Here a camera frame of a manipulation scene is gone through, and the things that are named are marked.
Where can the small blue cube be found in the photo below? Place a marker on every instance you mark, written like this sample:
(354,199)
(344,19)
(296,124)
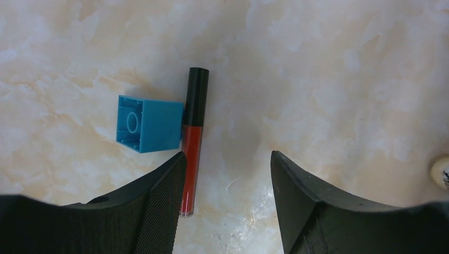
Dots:
(147,125)

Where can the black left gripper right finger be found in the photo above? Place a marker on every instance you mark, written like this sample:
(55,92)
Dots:
(317,217)

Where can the white round drawer organizer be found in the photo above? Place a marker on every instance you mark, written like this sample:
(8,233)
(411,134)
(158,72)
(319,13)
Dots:
(439,172)

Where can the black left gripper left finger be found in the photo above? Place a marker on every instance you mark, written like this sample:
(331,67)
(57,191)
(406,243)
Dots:
(139,217)

